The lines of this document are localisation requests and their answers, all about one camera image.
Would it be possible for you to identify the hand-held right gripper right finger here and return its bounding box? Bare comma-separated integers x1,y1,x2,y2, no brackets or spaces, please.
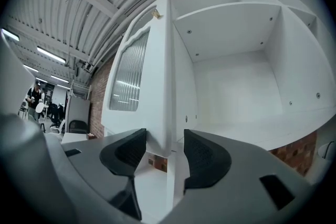
161,128,320,224

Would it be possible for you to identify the white shelf desk unit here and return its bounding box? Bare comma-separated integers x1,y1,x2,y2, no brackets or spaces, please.
133,0,336,221

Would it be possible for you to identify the fluorescent ceiling light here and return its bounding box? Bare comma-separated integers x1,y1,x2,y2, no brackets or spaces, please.
0,28,20,42
36,46,67,64

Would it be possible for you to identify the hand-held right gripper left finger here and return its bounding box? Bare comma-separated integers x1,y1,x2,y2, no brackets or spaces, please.
45,127,148,221

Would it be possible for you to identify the white office chair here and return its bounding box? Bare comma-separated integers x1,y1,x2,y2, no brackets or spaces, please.
49,118,66,134

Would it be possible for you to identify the grey partition panel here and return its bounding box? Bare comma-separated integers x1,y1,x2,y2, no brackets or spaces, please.
65,97,91,134

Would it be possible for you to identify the small plain white table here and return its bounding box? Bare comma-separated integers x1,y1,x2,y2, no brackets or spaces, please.
60,132,91,145

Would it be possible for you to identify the white glass cabinet door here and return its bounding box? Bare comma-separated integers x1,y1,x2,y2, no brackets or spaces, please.
101,0,174,158

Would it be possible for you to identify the white metal rack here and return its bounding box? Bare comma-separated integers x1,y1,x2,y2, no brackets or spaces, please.
65,81,92,100

